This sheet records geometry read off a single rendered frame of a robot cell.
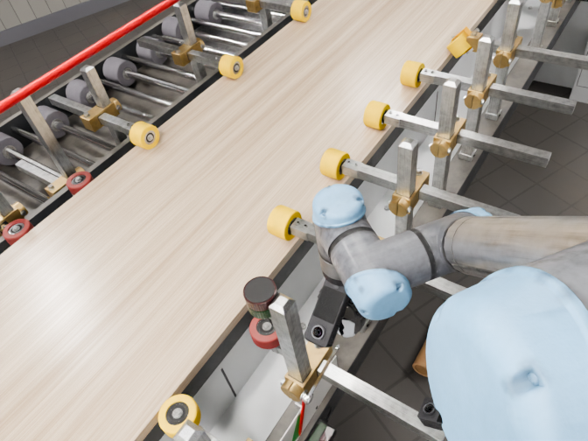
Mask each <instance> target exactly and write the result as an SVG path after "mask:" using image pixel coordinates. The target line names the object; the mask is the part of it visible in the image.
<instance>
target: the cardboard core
mask: <svg viewBox="0 0 588 441"><path fill-rule="evenodd" d="M426 341H427V339H426ZM426 341H425V342H424V343H423V346H422V348H421V350H420V352H419V354H418V356H417V357H416V359H415V361H414V363H413V365H412V367H413V368H414V370H415V371H416V372H418V373H419V374H420V375H422V376H425V377H428V373H427V365H426Z"/></svg>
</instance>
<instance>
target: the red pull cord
mask: <svg viewBox="0 0 588 441"><path fill-rule="evenodd" d="M179 1H180V0H164V1H163V2H162V3H159V4H158V5H156V6H155V7H153V8H151V9H150V10H147V11H146V12H145V13H144V14H142V15H140V16H139V17H136V18H135V19H133V20H132V21H130V22H128V23H127V24H126V25H124V26H122V27H121V28H119V29H117V30H116V31H114V32H112V33H110V34H109V35H108V36H106V37H105V38H103V39H101V40H99V41H98V42H96V43H94V44H93V45H91V46H90V47H88V48H87V49H85V50H84V51H82V52H80V53H78V54H76V55H75V56H73V57H72V58H71V59H69V60H67V61H65V62H64V63H62V64H61V65H59V66H57V67H55V68H54V69H53V70H51V71H50V72H48V73H46V74H44V75H43V76H41V77H39V78H38V79H36V80H35V81H33V82H32V83H30V84H28V85H27V86H25V87H23V88H21V89H20V90H18V91H17V92H16V93H14V94H12V95H10V96H9V97H7V98H5V99H4V100H2V101H0V114H2V113H3V112H4V111H6V110H7V109H10V108H11V107H13V106H14V105H16V104H17V103H19V102H21V101H22V100H23V99H25V98H27V97H28V96H30V95H32V94H33V93H35V92H37V91H38V90H40V89H41V88H43V87H44V86H46V85H47V84H49V83H50V82H52V81H54V80H56V79H57V78H59V77H60V76H61V75H63V74H65V73H66V72H68V71H70V70H71V69H73V68H74V67H76V66H78V65H79V64H80V63H82V62H83V61H85V60H87V59H89V58H90V57H92V56H93V55H95V54H97V53H98V52H99V51H101V50H103V49H104V48H106V47H107V46H109V45H111V44H113V43H114V42H116V41H117V40H118V39H120V38H122V37H123V36H125V35H126V34H128V33H130V32H132V31H133V30H135V29H136V28H137V27H139V26H140V25H142V24H144V23H146V22H147V21H149V20H150V19H152V18H154V17H155V16H156V15H158V14H159V13H161V12H163V11H165V10H166V9H168V8H169V7H171V6H173V5H174V4H175V3H177V2H179Z"/></svg>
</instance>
